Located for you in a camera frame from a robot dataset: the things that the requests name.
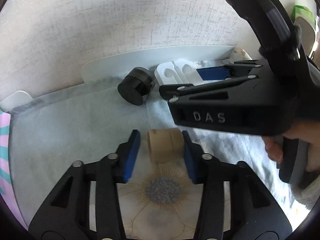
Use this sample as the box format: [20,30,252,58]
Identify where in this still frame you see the floral blue white cloth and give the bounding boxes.
[9,80,303,239]

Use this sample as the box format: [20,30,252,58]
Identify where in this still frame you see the black round jar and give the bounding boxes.
[117,67,155,106]

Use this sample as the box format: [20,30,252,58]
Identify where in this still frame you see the grey chair back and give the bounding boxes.
[291,5,317,56]

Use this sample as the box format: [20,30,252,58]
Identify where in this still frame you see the brown paper tape roll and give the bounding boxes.
[148,128,184,164]

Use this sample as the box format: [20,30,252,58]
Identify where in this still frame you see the cardboard box pink teal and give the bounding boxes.
[0,111,28,230]

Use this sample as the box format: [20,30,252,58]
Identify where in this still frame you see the person's right hand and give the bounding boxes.
[262,120,320,172]

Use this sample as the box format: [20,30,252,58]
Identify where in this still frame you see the white fleece sleeve forearm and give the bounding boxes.
[291,176,320,210]

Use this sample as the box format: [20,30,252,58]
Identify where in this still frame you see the white earphone case tray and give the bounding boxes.
[155,59,204,86]

